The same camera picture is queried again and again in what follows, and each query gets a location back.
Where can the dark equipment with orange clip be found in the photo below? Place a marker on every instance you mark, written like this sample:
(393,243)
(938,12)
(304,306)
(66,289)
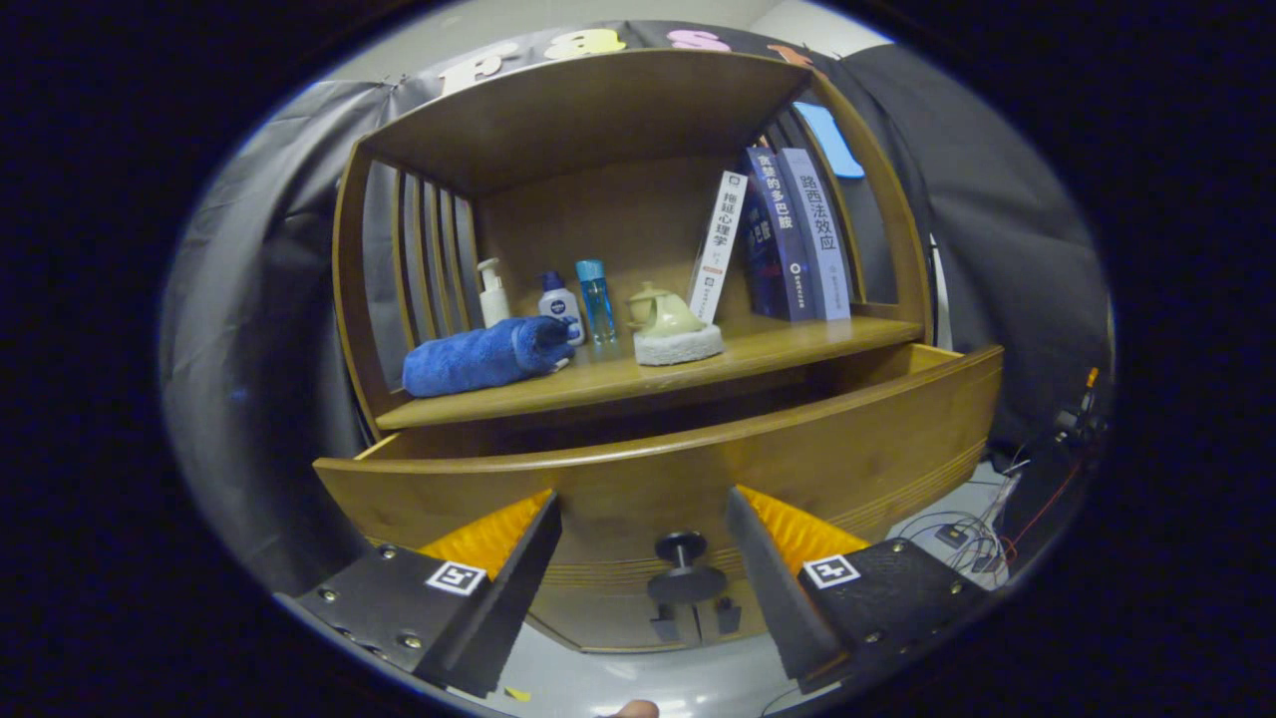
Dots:
(1077,419)

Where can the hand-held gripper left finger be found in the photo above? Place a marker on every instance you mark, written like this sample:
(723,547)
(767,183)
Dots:
(513,598)

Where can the clear blue bottle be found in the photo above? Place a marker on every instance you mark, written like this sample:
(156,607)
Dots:
(596,304)

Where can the blue folded towel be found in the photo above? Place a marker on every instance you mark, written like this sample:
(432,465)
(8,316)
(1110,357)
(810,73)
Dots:
(469,359)

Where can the wooden cabinet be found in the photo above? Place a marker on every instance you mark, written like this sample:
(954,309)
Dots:
(598,219)

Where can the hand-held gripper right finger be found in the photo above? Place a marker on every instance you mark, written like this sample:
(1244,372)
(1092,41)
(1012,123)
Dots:
(773,598)

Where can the light purple book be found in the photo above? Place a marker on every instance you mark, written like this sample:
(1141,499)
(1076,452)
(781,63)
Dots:
(822,239)

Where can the wooden drawer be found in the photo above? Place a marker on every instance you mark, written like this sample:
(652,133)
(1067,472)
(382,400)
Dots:
(698,469)

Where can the wooden countertop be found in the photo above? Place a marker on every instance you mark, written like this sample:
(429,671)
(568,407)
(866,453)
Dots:
(778,344)

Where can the white bottle with blue cap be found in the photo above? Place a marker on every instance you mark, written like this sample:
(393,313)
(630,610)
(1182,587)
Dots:
(560,307)

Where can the dark blue book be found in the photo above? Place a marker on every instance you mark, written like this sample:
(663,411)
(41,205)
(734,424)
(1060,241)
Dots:
(778,239)

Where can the wooden cabinet door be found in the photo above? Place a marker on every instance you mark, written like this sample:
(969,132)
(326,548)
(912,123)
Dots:
(598,623)
(743,623)

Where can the white book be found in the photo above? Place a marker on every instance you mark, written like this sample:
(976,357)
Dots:
(720,249)

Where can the white pump bottle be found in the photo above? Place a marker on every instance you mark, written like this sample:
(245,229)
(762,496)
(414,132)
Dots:
(493,304)

